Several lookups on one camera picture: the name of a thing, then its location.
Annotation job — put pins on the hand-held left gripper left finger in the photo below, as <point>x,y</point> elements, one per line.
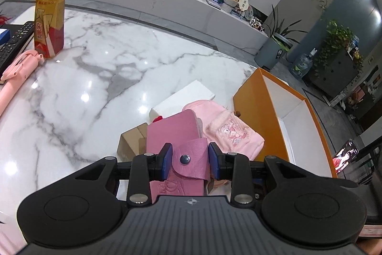
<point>167,160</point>

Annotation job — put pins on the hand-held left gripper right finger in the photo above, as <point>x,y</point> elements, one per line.
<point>213,160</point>

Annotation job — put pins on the pink leather snap pouch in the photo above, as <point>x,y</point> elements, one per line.
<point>176,129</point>

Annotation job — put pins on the small brown cardboard box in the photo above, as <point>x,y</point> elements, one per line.
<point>131,141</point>

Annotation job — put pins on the orange cardboard box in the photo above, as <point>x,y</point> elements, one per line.
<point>253,99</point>

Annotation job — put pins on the light pink cloth pouch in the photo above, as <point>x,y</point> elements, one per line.
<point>232,131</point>

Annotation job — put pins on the white flat box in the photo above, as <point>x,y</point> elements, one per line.
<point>185,96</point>

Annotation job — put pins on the potted plant in grey planter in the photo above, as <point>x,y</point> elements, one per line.
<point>268,52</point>

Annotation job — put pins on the clear water jug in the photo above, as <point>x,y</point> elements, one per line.
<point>301,65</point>

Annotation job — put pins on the smartphone with lit screen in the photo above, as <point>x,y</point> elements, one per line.
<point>344,158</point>

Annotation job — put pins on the dark grey cabinet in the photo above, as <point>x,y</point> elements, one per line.
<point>337,74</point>

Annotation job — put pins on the white woven basket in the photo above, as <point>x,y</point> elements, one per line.
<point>229,3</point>

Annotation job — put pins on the round hand fan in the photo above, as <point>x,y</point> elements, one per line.
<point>243,2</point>

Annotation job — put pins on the trailing green plant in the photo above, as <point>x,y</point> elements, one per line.
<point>337,34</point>

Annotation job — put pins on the pink selfie stick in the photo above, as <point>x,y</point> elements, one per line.
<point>18,65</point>

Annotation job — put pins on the tea bottle with red label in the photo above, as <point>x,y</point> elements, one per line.
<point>49,19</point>

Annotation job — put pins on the black remote control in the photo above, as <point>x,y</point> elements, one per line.
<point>15,40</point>

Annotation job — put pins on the blue and white box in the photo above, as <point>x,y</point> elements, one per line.
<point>3,37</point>

